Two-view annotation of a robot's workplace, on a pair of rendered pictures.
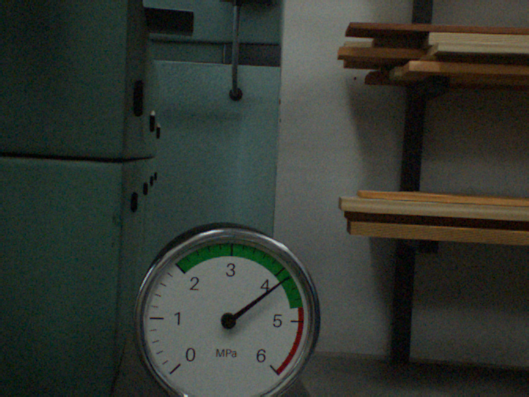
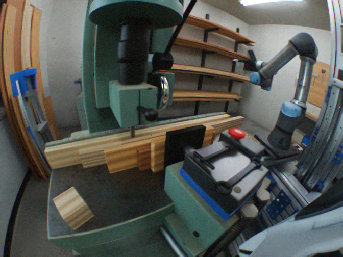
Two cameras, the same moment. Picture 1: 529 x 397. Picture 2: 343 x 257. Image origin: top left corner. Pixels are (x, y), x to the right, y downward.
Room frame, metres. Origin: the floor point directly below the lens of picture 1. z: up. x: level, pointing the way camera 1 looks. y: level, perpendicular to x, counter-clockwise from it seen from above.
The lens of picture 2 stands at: (0.16, 0.34, 1.11)
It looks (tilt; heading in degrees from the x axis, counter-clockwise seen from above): 26 degrees down; 333
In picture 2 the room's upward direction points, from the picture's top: 5 degrees clockwise
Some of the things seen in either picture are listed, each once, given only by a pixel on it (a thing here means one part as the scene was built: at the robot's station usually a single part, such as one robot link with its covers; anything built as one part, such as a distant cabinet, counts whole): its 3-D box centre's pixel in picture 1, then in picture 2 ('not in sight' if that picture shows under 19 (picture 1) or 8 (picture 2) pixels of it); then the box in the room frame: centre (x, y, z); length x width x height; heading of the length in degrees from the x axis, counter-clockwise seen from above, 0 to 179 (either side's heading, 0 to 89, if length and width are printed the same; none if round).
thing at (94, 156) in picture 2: not in sight; (189, 134); (0.46, 0.13, 0.92); 0.60 x 0.02 x 0.04; 97
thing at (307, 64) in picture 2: not in sight; (303, 81); (0.36, -0.58, 1.19); 0.15 x 0.12 x 0.55; 88
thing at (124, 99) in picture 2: not in sight; (129, 101); (0.45, 0.30, 1.03); 0.14 x 0.07 x 0.09; 7
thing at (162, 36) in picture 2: not in sight; (157, 34); (0.67, 0.17, 1.23); 0.09 x 0.08 x 0.15; 7
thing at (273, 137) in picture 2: not in sight; (282, 135); (0.36, -0.44, 0.87); 0.15 x 0.15 x 0.10
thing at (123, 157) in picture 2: not in sight; (159, 148); (0.40, 0.24, 0.93); 0.24 x 0.01 x 0.06; 97
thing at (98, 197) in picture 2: not in sight; (185, 180); (0.34, 0.20, 0.87); 0.61 x 0.30 x 0.06; 97
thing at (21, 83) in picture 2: not in sight; (45, 146); (1.10, 0.93, 0.58); 0.27 x 0.25 x 1.16; 89
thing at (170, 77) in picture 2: not in sight; (158, 88); (0.64, 0.16, 1.02); 0.09 x 0.07 x 0.12; 97
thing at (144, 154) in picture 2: not in sight; (181, 148); (0.39, 0.19, 0.93); 0.22 x 0.02 x 0.05; 97
